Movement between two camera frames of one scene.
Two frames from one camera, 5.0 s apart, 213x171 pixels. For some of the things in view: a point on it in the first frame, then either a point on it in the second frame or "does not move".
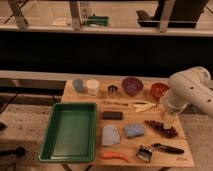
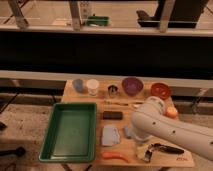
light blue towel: (110, 135) does not move
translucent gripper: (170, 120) to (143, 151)
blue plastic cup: (78, 85) does not move
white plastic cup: (92, 85) does not move
